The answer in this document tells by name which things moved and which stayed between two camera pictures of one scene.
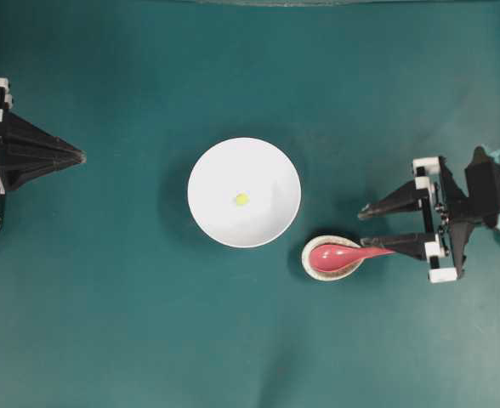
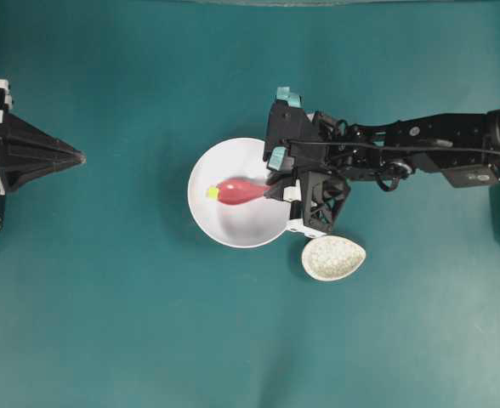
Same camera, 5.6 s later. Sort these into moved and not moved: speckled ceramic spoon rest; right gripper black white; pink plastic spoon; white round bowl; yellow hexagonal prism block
Moved: pink plastic spoon; yellow hexagonal prism block; right gripper black white
Not moved: speckled ceramic spoon rest; white round bowl
